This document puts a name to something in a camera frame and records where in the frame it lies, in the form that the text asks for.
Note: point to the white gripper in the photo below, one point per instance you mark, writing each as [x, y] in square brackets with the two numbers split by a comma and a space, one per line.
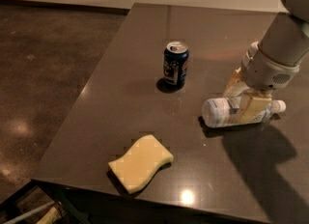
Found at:
[266, 70]

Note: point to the clear blue-label plastic bottle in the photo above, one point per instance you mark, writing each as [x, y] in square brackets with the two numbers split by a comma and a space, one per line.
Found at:
[222, 112]

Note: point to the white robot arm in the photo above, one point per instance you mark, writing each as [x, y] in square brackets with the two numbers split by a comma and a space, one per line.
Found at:
[286, 40]

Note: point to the blue pepsi can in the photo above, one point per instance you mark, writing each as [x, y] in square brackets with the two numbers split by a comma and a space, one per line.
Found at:
[176, 55]

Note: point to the yellow wavy sponge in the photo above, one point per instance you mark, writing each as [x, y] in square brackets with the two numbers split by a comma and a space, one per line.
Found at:
[139, 164]

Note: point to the grey rod under table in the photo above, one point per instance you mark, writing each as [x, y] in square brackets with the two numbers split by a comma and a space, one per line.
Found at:
[30, 213]

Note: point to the yellow object under table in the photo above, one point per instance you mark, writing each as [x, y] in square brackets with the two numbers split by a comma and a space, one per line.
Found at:
[51, 217]

